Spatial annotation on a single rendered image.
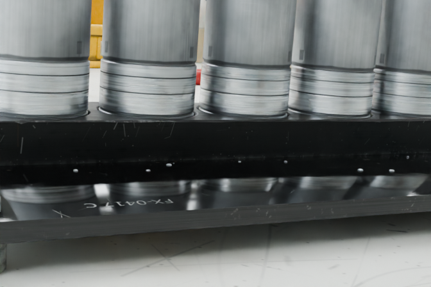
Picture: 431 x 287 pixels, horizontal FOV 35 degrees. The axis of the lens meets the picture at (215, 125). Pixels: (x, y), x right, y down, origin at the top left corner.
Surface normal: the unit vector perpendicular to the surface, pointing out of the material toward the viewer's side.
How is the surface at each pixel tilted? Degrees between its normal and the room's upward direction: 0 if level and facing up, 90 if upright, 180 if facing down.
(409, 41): 90
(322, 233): 0
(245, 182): 0
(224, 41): 90
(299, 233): 0
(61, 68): 90
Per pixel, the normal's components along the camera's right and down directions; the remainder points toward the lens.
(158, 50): 0.29, 0.18
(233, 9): -0.39, 0.13
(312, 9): -0.68, 0.07
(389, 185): 0.07, -0.98
